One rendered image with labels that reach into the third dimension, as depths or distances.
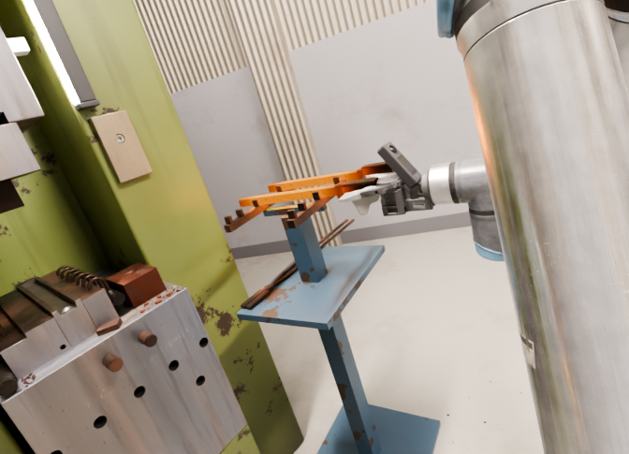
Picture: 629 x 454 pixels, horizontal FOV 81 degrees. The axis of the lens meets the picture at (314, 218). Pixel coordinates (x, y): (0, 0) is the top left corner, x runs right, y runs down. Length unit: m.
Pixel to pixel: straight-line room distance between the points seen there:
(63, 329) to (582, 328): 0.88
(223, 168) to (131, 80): 2.30
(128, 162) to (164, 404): 0.60
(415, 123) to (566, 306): 2.58
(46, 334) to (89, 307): 0.09
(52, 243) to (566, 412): 1.33
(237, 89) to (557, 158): 2.97
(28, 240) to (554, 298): 1.32
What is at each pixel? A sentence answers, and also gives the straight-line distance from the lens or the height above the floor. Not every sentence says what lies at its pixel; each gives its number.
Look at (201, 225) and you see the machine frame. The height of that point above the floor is 0.98.
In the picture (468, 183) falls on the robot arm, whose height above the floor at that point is 1.01.
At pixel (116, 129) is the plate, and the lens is 1.09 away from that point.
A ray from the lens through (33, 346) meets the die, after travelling 0.94.
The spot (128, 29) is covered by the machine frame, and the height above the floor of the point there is 1.55.
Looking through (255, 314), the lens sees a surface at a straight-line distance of 1.05.
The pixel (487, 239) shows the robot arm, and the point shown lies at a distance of 0.85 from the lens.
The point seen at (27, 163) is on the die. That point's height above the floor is 1.29.
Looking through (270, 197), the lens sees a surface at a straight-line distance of 1.05.
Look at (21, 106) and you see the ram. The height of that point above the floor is 1.39.
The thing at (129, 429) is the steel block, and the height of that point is 0.71.
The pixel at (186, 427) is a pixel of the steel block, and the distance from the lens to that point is 1.07.
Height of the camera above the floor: 1.25
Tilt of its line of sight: 18 degrees down
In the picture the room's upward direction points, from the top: 17 degrees counter-clockwise
